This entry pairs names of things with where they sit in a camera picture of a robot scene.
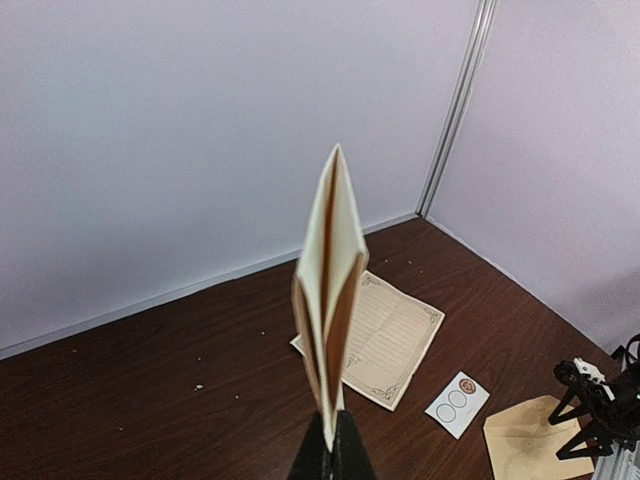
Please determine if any cream letter paper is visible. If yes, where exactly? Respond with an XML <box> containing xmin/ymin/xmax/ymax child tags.
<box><xmin>291</xmin><ymin>144</ymin><xmax>369</xmax><ymax>450</ymax></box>
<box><xmin>289</xmin><ymin>270</ymin><xmax>447</xmax><ymax>413</ymax></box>

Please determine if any right aluminium frame post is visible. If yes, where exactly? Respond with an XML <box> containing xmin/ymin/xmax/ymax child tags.
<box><xmin>416</xmin><ymin>0</ymin><xmax>498</xmax><ymax>219</ymax></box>

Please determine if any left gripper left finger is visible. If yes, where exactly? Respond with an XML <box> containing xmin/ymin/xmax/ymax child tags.
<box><xmin>287</xmin><ymin>412</ymin><xmax>332</xmax><ymax>480</ymax></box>

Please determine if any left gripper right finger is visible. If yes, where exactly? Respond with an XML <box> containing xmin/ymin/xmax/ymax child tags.
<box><xmin>331</xmin><ymin>410</ymin><xmax>376</xmax><ymax>480</ymax></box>

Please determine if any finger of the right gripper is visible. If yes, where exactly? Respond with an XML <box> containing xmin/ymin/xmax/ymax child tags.
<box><xmin>556</xmin><ymin>424</ymin><xmax>610</xmax><ymax>460</ymax></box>
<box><xmin>548</xmin><ymin>360</ymin><xmax>590</xmax><ymax>425</ymax></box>

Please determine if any white sticker sheet with seal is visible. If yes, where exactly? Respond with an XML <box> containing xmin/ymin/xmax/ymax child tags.
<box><xmin>425</xmin><ymin>371</ymin><xmax>490</xmax><ymax>440</ymax></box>

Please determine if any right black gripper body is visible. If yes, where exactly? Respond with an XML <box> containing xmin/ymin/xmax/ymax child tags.
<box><xmin>587</xmin><ymin>344</ymin><xmax>639</xmax><ymax>450</ymax></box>

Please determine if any brown kraft envelope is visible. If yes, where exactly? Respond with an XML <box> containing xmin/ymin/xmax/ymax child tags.
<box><xmin>483</xmin><ymin>395</ymin><xmax>594</xmax><ymax>480</ymax></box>

